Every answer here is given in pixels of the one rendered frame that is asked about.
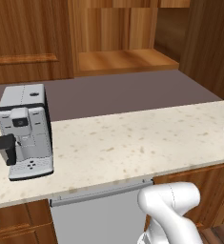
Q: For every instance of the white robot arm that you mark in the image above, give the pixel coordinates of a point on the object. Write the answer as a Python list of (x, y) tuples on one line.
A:
[(169, 203)]

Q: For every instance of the open wooden shelf unit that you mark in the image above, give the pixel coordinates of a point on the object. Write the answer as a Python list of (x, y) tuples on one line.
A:
[(123, 60)]

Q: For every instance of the wooden cabinet door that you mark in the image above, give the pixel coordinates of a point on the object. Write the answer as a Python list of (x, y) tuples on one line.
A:
[(208, 190)]

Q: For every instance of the wooden cabinet with moulded panel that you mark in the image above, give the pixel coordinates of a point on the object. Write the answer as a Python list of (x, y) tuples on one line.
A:
[(27, 31)]

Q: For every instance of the tall wooden cabinet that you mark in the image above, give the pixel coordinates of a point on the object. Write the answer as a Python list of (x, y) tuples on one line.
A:
[(212, 44)]

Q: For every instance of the white and black coffee machine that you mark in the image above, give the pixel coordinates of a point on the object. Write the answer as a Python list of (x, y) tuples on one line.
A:
[(24, 127)]

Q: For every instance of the grey dishwasher front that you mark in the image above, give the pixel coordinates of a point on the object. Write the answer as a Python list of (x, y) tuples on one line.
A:
[(97, 222)]

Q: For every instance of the wooden drawer front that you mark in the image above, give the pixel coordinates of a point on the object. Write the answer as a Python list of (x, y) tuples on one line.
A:
[(18, 219)]

